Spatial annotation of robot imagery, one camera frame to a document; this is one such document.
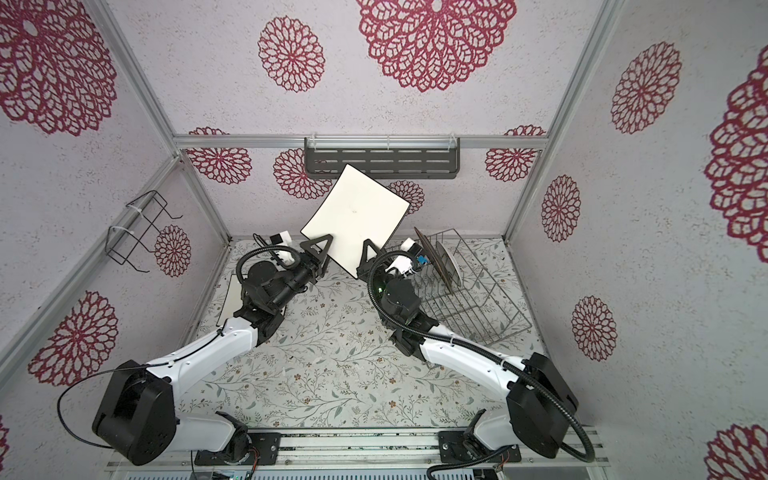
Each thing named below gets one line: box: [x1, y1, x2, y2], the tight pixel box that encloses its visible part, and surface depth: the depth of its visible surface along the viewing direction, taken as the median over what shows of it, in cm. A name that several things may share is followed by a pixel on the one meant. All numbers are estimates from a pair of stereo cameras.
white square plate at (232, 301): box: [216, 274, 243, 327], surface depth 100 cm
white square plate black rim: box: [300, 163, 411, 279], surface depth 73 cm
